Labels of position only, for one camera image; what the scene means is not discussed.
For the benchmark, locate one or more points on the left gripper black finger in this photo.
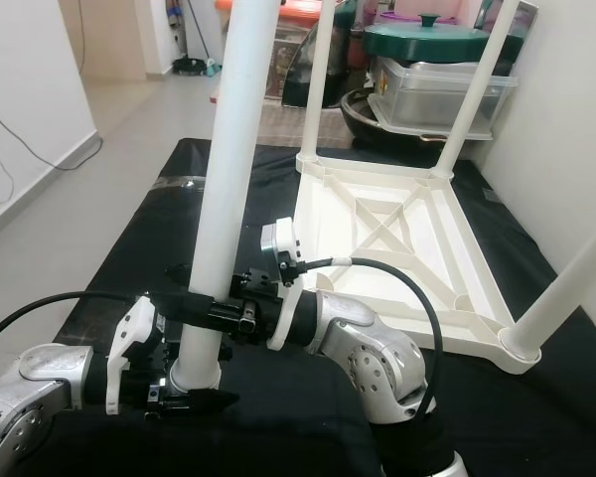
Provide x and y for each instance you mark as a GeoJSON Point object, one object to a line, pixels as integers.
{"type": "Point", "coordinates": [204, 400]}

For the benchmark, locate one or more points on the white plastic children table top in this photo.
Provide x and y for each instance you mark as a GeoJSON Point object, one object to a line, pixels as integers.
{"type": "Point", "coordinates": [387, 219]}

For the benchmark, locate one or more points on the black tablecloth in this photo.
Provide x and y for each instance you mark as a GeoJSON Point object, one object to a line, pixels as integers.
{"type": "Point", "coordinates": [139, 238]}

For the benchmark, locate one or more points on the clear tape strip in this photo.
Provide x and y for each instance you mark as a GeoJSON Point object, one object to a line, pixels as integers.
{"type": "Point", "coordinates": [174, 183]}

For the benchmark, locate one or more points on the black floor mop head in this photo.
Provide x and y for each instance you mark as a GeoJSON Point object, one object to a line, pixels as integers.
{"type": "Point", "coordinates": [194, 67]}

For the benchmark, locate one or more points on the black wok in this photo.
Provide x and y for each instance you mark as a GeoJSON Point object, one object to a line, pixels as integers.
{"type": "Point", "coordinates": [363, 124]}

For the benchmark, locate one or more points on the black plastic bag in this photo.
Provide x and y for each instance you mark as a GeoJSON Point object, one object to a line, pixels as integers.
{"type": "Point", "coordinates": [303, 79]}

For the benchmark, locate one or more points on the green round pot lid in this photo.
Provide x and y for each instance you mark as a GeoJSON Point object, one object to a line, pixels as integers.
{"type": "Point", "coordinates": [427, 40]}

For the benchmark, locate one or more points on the pink plastic container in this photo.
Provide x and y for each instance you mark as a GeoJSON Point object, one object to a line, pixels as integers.
{"type": "Point", "coordinates": [417, 8]}

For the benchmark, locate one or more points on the purple printed box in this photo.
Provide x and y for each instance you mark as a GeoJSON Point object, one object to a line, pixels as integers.
{"type": "Point", "coordinates": [512, 18]}

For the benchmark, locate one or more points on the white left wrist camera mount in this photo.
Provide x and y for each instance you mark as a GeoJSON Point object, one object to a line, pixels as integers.
{"type": "Point", "coordinates": [134, 338]}

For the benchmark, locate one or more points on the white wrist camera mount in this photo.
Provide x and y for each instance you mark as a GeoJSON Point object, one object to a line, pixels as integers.
{"type": "Point", "coordinates": [134, 338]}
{"type": "Point", "coordinates": [280, 248]}

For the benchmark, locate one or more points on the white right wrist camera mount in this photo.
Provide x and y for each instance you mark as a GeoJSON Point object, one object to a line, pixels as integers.
{"type": "Point", "coordinates": [280, 248]}

